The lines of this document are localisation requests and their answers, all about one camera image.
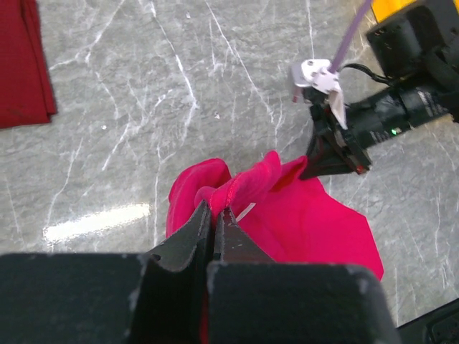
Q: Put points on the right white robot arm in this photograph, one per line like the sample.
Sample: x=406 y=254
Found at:
x=417 y=50

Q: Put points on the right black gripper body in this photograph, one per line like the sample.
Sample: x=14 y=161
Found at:
x=366 y=128

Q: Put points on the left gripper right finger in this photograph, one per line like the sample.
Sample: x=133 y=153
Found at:
x=232 y=244

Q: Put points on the folded dark red t shirt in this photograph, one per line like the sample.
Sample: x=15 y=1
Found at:
x=26 y=91

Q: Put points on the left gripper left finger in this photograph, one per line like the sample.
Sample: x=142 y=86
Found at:
x=169 y=306

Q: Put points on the pink t shirt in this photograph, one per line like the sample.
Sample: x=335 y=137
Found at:
x=289 y=219

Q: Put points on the yellow plastic tray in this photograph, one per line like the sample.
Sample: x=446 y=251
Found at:
x=382 y=9

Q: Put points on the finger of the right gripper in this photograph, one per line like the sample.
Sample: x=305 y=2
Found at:
x=343 y=165
x=321 y=152

